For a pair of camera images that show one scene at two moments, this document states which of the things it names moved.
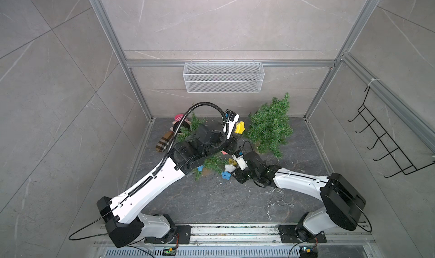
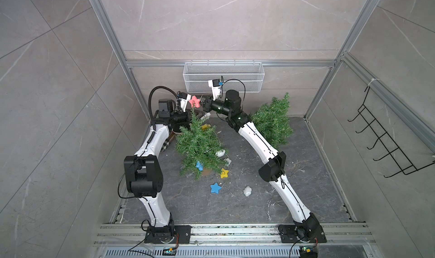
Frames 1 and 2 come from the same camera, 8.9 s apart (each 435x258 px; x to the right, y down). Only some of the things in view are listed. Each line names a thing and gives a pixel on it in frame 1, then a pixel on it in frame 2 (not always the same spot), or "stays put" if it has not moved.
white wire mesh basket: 224,77 stays put
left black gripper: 230,144 → 187,117
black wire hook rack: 407,167 stays put
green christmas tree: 269,127 stays put
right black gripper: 239,176 → 210,104
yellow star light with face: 231,161 → 225,173
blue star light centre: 226,175 → 215,188
